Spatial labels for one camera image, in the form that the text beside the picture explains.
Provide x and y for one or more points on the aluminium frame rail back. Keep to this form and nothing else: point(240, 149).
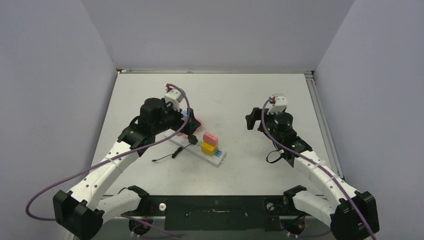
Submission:
point(212, 71)

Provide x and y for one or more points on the pink square plug adapter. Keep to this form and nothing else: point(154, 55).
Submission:
point(210, 139)

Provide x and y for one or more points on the black power adapter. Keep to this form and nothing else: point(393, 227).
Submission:
point(193, 139)

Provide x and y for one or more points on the pink triangular socket adapter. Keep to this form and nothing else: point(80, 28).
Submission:
point(192, 124)

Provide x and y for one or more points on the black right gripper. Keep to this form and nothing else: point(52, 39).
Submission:
point(252, 119)

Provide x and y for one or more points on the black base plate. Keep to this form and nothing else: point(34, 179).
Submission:
point(217, 212)

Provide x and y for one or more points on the white power strip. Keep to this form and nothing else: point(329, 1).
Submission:
point(182, 140)

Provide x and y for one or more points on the aluminium frame rail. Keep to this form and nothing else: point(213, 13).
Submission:
point(323, 125)
point(212, 71)

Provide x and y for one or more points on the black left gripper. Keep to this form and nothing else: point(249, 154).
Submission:
point(169, 107)

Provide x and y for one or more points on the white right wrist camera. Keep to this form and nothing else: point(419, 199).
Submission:
point(279, 103)

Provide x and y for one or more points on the aluminium frame rail right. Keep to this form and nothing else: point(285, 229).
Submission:
point(323, 125)

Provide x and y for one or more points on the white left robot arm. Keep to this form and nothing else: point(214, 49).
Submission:
point(82, 210)

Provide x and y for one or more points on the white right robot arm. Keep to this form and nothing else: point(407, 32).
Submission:
point(349, 213)

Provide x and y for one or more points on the yellow cube socket adapter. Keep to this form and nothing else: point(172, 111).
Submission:
point(208, 149)

